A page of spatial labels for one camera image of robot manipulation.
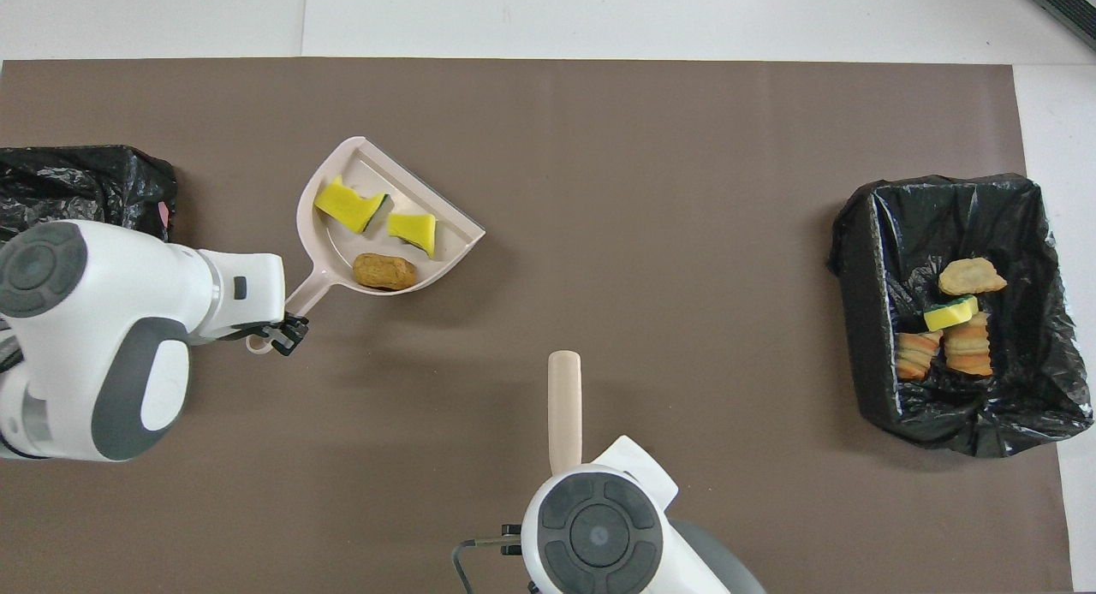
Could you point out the open black lined trash bin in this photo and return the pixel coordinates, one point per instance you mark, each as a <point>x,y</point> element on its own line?
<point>890,234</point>

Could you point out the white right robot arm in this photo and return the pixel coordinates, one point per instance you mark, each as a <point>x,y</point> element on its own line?
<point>599,534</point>

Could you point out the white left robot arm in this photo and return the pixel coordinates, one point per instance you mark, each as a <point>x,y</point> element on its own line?
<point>103,337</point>

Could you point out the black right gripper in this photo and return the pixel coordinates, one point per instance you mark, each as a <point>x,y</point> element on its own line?
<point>511,539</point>

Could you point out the beige plastic dustpan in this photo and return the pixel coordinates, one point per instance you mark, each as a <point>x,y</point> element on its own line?
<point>385,226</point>

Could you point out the yellow sponge with green backing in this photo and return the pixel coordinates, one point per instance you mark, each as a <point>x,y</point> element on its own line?
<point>949,313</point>

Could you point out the black bag covered bin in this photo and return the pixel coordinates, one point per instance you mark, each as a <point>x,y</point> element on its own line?
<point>86,183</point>

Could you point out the brown table mat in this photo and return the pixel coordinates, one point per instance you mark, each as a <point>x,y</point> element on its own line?
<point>548,115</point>

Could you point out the small yellow sponge piece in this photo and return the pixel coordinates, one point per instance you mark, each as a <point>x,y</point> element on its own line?
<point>413,231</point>

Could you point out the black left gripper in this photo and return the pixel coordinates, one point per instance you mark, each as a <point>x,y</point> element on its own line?
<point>257,329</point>

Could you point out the brown fried nugget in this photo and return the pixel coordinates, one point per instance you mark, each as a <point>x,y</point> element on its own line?
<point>384,271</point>

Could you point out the notched yellow sponge piece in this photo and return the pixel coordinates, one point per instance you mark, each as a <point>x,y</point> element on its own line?
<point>349,204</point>

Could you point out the beige hand brush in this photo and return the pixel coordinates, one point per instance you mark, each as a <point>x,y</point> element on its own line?
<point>565,406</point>

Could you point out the beige fried food piece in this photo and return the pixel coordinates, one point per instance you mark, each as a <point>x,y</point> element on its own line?
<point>967,277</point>
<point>967,350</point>
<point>916,356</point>

